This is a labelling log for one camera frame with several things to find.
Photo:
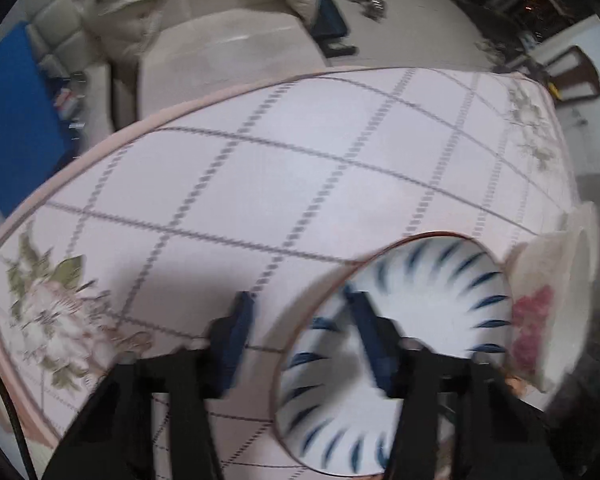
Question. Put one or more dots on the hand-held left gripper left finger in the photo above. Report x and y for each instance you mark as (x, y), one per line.
(241, 327)

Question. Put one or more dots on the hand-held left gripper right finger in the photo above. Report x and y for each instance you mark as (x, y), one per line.
(367, 332)

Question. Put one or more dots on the stroke-patterned ceramic dish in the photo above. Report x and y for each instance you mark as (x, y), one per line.
(430, 310)

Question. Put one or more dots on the white ceramic dish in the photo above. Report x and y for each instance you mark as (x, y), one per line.
(555, 280)

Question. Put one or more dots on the checked floral tablecloth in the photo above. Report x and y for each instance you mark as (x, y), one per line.
(280, 170)

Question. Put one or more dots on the cream chair with padded seat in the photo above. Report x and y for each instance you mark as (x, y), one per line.
(220, 55)

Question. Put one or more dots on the blue folded mat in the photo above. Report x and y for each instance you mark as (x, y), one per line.
(15, 110)

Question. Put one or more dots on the dark blue weight bench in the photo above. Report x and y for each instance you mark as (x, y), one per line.
(330, 20)

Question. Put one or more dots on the brown wooden chair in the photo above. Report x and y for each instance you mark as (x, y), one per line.
(575, 75)

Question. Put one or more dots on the white puffer jacket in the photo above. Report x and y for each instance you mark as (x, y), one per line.
(122, 7)

